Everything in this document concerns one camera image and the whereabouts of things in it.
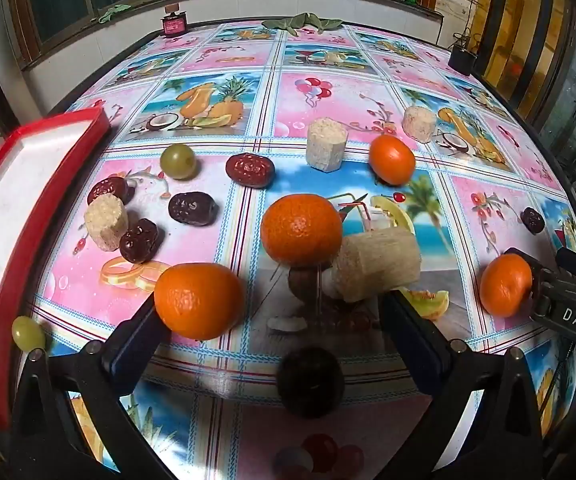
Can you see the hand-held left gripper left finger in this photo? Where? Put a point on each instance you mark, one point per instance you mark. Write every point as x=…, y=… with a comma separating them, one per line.
x=130, y=355

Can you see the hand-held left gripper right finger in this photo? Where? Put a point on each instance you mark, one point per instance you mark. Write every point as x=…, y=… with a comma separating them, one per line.
x=418, y=355

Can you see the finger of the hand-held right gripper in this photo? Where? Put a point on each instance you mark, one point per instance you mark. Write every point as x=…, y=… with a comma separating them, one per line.
x=535, y=266
x=542, y=300

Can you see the orange mandarin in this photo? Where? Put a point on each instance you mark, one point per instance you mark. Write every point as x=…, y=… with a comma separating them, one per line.
x=301, y=230
x=391, y=158
x=198, y=300
x=505, y=285

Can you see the long peeled sugarcane piece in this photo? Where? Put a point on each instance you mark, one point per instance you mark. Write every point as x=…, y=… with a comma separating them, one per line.
x=378, y=267

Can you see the dark red date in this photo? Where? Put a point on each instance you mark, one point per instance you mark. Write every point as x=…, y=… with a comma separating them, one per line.
x=310, y=382
x=193, y=208
x=108, y=190
x=139, y=240
x=250, y=170
x=533, y=220

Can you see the red tray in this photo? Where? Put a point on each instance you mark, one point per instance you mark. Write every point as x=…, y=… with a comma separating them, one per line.
x=28, y=185

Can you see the green grape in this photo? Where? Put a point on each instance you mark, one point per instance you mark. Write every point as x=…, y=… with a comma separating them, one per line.
x=28, y=332
x=178, y=160

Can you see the yellow framed glass door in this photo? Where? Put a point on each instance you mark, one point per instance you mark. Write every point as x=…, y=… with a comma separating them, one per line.
x=543, y=60

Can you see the black box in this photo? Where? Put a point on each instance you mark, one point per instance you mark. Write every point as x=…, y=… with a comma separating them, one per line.
x=462, y=60

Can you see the printed pink tablecloth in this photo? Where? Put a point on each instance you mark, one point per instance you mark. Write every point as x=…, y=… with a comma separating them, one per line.
x=248, y=55

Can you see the green leaf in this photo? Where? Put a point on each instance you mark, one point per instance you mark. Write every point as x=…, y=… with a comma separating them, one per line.
x=323, y=22
x=280, y=24

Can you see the small red bottle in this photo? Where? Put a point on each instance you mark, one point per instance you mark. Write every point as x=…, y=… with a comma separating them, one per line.
x=174, y=25

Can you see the green cloth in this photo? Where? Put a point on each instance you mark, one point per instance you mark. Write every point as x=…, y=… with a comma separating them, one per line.
x=113, y=12

